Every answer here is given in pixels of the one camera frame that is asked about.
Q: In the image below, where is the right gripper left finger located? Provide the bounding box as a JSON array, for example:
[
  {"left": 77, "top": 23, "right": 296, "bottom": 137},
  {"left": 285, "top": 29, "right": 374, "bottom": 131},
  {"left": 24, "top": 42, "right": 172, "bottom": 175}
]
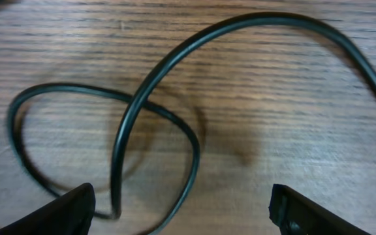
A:
[{"left": 0, "top": 183, "right": 95, "bottom": 235}]

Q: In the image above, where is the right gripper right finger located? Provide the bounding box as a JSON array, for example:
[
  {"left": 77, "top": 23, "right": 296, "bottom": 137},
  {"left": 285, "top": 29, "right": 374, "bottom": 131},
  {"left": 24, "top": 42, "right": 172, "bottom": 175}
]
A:
[{"left": 269, "top": 184, "right": 369, "bottom": 235}]

